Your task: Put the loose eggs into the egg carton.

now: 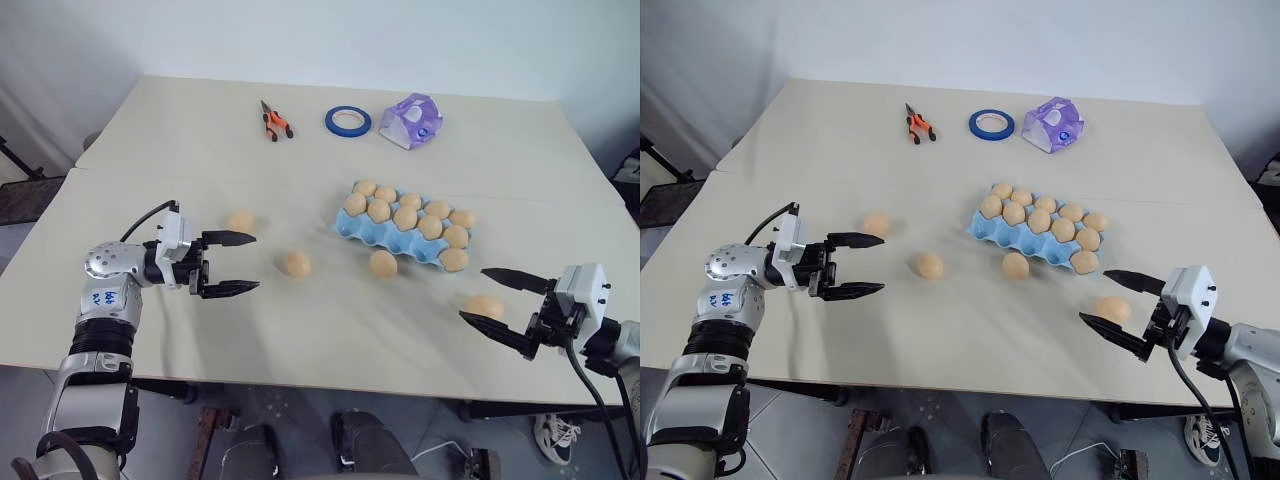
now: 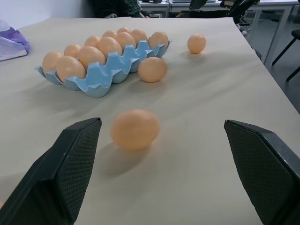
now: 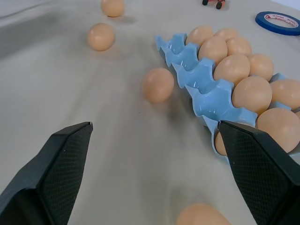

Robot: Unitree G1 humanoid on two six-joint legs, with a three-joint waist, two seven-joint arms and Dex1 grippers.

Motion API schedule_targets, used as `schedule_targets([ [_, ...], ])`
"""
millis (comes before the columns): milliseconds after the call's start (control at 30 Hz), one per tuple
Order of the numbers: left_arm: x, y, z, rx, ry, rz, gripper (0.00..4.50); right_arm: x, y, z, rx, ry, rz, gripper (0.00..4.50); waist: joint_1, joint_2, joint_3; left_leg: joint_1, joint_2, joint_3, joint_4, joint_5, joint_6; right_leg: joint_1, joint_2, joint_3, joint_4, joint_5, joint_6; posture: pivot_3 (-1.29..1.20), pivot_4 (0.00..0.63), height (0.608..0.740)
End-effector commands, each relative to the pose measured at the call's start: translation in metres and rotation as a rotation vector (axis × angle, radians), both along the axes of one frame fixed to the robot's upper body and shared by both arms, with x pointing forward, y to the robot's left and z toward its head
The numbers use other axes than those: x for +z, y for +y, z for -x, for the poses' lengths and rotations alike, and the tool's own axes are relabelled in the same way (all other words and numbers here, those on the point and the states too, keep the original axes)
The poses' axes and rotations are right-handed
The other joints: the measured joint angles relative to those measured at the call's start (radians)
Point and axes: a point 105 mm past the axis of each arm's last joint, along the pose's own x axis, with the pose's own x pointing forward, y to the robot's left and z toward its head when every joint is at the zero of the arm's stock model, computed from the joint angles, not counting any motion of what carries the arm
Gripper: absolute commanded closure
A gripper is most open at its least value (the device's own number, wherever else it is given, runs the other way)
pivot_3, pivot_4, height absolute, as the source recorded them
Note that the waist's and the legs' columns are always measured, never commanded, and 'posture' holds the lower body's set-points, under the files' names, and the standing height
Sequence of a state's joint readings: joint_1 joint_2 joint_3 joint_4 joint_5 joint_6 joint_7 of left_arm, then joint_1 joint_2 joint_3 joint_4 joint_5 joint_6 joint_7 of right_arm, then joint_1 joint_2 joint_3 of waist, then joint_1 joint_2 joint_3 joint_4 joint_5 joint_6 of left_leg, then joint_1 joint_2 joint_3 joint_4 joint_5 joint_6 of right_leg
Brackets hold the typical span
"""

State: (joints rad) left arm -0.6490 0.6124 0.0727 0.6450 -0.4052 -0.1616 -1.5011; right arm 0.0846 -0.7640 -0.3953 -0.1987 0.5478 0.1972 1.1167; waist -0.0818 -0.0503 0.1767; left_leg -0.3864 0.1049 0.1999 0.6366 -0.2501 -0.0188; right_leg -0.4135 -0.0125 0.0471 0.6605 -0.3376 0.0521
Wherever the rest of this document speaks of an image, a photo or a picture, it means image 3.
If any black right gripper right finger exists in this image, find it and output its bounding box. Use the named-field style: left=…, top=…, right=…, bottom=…
left=217, top=120, right=300, bottom=225

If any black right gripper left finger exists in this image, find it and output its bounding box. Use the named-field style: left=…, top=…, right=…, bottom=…
left=0, top=121, right=94, bottom=225

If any light blue egg tray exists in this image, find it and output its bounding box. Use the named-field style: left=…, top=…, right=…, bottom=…
left=154, top=33, right=300, bottom=167

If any beige egg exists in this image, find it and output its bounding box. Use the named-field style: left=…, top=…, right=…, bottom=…
left=198, top=36, right=228, bottom=66
left=213, top=53, right=251, bottom=86
left=214, top=131, right=227, bottom=157
left=100, top=0, right=125, bottom=18
left=232, top=76, right=273, bottom=111
left=176, top=203, right=233, bottom=225
left=87, top=22, right=115, bottom=52
left=247, top=53, right=274, bottom=82
left=269, top=79, right=300, bottom=111
left=186, top=25, right=214, bottom=46
left=226, top=37, right=253, bottom=58
left=142, top=67, right=175, bottom=104
left=255, top=107, right=300, bottom=154
left=213, top=28, right=239, bottom=43

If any blue tape roll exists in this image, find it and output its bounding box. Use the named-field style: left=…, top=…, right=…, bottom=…
left=255, top=11, right=300, bottom=37

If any orange and black toy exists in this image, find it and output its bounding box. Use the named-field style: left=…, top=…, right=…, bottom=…
left=202, top=0, right=226, bottom=10

